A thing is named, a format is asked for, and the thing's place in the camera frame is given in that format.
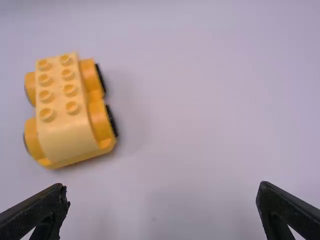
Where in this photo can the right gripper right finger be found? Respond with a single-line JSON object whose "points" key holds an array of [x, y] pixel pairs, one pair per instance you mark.
{"points": [[282, 207]]}

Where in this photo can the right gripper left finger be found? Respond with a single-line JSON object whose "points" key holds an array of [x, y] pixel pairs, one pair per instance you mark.
{"points": [[30, 217]]}

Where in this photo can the yellow toy car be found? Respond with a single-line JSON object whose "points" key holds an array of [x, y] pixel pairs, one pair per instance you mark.
{"points": [[65, 120]]}

